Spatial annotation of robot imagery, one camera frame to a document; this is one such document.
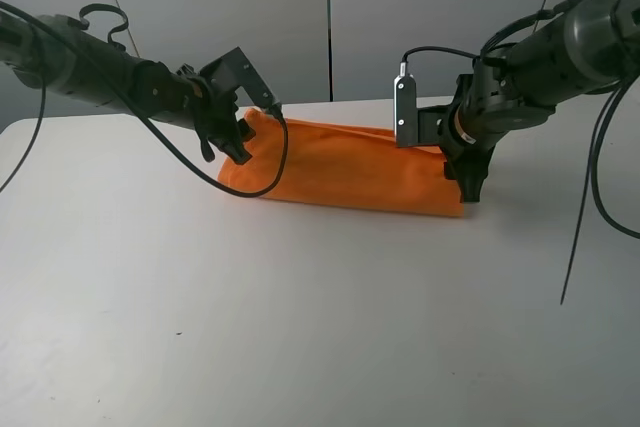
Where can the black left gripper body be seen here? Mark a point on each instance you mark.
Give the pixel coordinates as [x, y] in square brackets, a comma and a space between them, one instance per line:
[210, 110]

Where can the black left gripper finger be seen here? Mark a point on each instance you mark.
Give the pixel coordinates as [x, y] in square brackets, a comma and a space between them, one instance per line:
[206, 148]
[235, 134]

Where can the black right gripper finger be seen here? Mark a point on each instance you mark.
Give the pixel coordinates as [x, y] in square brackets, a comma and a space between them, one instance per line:
[449, 172]
[470, 173]

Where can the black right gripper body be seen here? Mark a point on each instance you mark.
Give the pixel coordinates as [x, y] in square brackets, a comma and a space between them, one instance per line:
[462, 129]

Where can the orange microfiber towel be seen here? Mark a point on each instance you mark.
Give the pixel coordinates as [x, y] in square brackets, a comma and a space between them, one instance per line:
[343, 166]

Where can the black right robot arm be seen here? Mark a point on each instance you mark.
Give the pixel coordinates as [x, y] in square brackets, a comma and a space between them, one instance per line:
[526, 70]

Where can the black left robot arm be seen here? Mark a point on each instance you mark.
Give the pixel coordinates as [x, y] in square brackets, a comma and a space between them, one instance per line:
[57, 54]

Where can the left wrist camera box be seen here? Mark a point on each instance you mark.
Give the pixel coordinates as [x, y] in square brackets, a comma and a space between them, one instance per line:
[233, 71]

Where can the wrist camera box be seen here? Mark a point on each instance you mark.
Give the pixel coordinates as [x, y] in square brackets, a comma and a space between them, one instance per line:
[414, 126]
[233, 71]

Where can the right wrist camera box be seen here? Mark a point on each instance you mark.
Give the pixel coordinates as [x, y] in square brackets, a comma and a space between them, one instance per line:
[414, 126]

